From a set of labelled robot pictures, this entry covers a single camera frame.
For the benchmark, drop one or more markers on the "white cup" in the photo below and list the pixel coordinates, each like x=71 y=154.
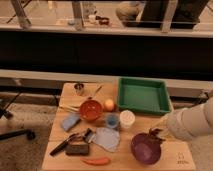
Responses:
x=127 y=119

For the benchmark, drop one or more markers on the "blue cloth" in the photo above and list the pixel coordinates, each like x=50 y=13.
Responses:
x=107 y=138

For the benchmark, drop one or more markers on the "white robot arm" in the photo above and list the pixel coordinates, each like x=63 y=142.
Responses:
x=186 y=123

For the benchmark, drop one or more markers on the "orange carrot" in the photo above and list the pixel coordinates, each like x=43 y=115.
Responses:
x=97 y=161

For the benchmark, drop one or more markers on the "black marker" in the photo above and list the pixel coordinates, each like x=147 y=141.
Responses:
x=62 y=145

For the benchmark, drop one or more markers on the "small metal cup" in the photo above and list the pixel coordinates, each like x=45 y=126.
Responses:
x=79 y=88

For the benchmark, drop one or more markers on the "dark rectangular block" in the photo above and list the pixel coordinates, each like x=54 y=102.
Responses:
x=77 y=149

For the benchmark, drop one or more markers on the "purple bowl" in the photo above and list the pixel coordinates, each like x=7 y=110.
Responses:
x=146 y=149

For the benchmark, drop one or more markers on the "blue cup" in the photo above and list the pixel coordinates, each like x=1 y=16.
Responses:
x=112 y=121

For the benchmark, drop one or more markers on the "peeler tool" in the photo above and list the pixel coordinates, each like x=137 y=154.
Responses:
x=88 y=136

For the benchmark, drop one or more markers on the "green plastic tray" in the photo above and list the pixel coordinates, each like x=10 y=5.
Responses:
x=143 y=96

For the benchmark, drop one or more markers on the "person in background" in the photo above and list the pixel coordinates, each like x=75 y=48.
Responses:
x=150 y=13

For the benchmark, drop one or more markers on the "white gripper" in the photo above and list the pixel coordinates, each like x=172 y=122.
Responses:
x=161 y=130

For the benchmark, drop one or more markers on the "orange fruit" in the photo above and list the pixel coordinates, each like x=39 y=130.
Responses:
x=109 y=105

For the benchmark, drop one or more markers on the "blue sponge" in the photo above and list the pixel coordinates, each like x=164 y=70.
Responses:
x=70 y=122

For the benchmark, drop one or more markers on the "red bowl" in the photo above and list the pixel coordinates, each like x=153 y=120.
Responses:
x=90 y=110

